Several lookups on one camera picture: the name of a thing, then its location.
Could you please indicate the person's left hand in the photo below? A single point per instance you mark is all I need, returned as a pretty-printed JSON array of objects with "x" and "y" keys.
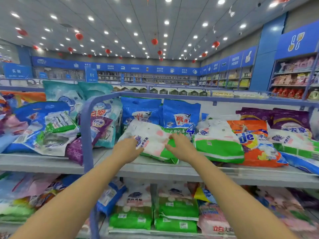
[{"x": 127, "y": 150}]

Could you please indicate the person's right hand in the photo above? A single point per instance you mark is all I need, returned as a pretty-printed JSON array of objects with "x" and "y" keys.
[{"x": 185, "y": 150}]

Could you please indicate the grey shelf with blue frame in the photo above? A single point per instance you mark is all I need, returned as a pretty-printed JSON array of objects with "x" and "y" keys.
[{"x": 149, "y": 170}]

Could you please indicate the white green detergent bag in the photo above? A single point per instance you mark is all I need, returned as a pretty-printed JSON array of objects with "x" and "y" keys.
[
  {"x": 154, "y": 136},
  {"x": 219, "y": 132},
  {"x": 219, "y": 157}
]

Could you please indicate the blue detergent bag green band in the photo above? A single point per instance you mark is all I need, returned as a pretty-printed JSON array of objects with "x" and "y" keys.
[
  {"x": 182, "y": 114},
  {"x": 142, "y": 109}
]

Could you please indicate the teal Baimao bag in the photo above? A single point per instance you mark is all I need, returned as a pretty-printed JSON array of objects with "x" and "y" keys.
[{"x": 108, "y": 117}]

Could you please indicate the purple detergent bag white label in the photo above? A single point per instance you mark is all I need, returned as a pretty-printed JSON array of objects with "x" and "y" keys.
[{"x": 77, "y": 147}]

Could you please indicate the stack of green bags below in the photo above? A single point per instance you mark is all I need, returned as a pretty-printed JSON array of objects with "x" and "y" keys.
[{"x": 129, "y": 219}]

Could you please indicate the clear green-print detergent bag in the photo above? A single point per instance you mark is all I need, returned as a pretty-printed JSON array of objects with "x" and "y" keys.
[{"x": 55, "y": 135}]

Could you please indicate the pile of pink detergent bags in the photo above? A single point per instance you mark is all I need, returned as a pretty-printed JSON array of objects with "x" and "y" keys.
[{"x": 214, "y": 219}]

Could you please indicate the purple detergent bag gold oval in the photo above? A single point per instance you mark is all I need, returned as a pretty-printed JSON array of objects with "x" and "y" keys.
[
  {"x": 291, "y": 122},
  {"x": 254, "y": 114}
]

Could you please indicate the small orange Tide bag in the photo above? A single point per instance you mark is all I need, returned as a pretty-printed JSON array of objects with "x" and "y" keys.
[{"x": 30, "y": 97}]

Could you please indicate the pink purple detergent bag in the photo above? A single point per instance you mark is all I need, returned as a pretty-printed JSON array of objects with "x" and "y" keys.
[{"x": 10, "y": 124}]

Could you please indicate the person's left forearm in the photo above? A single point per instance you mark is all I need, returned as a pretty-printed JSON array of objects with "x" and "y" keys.
[{"x": 74, "y": 201}]

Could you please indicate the person's right forearm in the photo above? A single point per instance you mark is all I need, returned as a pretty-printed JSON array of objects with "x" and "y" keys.
[{"x": 234, "y": 201}]

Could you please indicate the row of green boxes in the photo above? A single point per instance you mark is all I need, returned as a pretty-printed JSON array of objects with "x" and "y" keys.
[{"x": 159, "y": 91}]

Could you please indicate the row of pale bottles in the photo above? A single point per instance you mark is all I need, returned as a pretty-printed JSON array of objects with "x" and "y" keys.
[{"x": 239, "y": 94}]

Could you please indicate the small blue hanging sign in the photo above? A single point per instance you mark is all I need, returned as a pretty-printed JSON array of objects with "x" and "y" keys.
[{"x": 91, "y": 74}]

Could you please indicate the hanging red lanterns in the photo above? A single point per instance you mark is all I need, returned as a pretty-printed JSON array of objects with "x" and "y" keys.
[{"x": 79, "y": 35}]

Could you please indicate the blue aisle sign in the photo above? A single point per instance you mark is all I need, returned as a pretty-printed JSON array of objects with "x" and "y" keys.
[{"x": 17, "y": 71}]

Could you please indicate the ceiling spotlights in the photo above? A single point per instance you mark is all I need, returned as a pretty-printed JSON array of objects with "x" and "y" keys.
[{"x": 221, "y": 1}]

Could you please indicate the blue sign with utensil icons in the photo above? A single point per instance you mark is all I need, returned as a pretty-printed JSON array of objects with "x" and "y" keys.
[{"x": 299, "y": 42}]

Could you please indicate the far wall racks with goods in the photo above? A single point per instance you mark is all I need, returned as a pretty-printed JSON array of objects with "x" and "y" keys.
[{"x": 149, "y": 78}]

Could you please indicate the blue wall sign band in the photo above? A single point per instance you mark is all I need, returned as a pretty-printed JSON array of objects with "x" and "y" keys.
[{"x": 124, "y": 68}]

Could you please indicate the wall rack with pink goods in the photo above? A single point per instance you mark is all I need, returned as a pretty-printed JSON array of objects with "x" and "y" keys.
[{"x": 294, "y": 77}]

